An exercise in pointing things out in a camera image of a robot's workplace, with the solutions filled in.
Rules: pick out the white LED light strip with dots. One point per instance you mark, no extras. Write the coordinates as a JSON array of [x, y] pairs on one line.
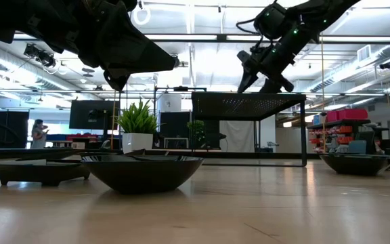
[[245, 38], [357, 38], [181, 37]]

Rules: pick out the small black ceiling camera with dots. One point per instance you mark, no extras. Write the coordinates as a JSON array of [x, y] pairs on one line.
[[387, 64]]

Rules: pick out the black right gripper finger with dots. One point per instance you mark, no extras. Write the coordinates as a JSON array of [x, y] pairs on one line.
[[247, 81], [269, 88]]

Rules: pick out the black overhead frame bar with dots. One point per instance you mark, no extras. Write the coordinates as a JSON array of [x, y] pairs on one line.
[[220, 38]]

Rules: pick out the large black bowl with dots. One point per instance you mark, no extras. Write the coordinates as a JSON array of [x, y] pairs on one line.
[[141, 176]]

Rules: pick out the black storage rack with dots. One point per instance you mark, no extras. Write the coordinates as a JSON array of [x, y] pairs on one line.
[[339, 122]]

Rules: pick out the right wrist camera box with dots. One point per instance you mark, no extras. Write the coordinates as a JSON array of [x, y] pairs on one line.
[[247, 60]]

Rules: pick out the white square plant pot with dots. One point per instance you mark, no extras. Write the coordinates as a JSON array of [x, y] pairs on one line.
[[137, 142]]

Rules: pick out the blue-grey box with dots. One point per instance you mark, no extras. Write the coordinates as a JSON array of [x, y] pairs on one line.
[[357, 147]]

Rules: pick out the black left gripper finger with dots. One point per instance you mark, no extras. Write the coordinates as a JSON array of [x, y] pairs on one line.
[[118, 79], [127, 51]]

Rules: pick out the round black ceiling camera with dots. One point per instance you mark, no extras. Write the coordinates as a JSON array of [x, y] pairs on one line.
[[178, 61]]

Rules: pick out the small black footed plate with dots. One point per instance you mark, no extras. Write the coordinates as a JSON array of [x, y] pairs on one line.
[[100, 153]]

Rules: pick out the orange rack bin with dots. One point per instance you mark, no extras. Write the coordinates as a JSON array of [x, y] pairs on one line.
[[344, 139], [344, 129]]

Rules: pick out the blue storage bin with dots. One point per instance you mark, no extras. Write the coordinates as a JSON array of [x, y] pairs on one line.
[[316, 119]]

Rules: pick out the black table side rail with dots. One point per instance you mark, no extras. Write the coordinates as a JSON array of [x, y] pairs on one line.
[[249, 155]]

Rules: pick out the black perforated metal shelf riser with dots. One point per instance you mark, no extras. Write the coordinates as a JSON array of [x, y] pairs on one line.
[[242, 105]]

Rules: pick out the small red storage bin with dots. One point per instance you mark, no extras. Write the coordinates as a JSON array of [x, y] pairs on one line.
[[332, 116]]

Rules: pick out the black partition panel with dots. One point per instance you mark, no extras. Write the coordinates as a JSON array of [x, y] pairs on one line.
[[10, 128]]

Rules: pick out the red bench strip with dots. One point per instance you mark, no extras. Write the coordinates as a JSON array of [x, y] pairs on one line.
[[81, 137]]

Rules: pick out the black screen panel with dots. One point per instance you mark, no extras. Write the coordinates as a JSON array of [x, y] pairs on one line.
[[174, 123]]

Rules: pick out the small green leafy plant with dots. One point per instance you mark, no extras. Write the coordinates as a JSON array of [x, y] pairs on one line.
[[196, 130]]

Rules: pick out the glossy black teardrop plate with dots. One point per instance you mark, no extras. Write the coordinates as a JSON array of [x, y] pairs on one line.
[[357, 166]]

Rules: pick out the white cloth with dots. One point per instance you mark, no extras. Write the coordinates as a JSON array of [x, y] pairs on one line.
[[237, 135]]

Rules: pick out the twin black ceiling spotlights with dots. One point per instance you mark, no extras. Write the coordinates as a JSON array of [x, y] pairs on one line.
[[47, 60]]

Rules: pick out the large red storage bin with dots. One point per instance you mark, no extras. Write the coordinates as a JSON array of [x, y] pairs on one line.
[[352, 114]]

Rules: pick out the person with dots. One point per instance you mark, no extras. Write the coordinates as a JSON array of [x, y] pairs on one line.
[[38, 135]]

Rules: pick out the green spiky plant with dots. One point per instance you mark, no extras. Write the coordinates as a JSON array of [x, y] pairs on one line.
[[137, 118]]

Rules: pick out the black monitor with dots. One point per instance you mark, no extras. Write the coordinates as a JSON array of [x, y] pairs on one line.
[[93, 115]]

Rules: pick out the black pointed plate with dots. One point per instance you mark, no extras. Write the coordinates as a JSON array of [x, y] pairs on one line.
[[56, 156]]

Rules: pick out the black camera stand frame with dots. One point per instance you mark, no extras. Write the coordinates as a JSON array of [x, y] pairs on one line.
[[181, 88]]

